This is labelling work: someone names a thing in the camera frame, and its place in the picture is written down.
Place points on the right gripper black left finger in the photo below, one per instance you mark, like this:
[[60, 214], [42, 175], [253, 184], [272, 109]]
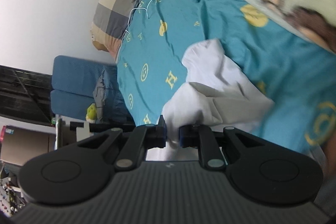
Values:
[[80, 171]]

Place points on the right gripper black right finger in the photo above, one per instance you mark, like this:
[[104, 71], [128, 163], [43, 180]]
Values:
[[260, 170]]

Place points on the white garment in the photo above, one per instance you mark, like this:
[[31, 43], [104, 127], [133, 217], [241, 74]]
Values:
[[216, 93]]

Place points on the blue folding sofa chair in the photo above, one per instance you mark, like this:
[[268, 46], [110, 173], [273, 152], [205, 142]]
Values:
[[73, 82]]

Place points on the black and white table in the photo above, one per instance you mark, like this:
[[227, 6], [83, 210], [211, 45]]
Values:
[[73, 131]]

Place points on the yellow green plush toy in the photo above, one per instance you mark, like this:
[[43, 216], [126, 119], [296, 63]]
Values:
[[91, 115]]

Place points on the cardboard box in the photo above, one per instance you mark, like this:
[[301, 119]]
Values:
[[19, 145]]

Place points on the grey cloth on chair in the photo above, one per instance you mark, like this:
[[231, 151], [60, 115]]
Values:
[[103, 98]]

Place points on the teal patterned bed sheet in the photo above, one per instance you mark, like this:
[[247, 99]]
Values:
[[298, 76]]

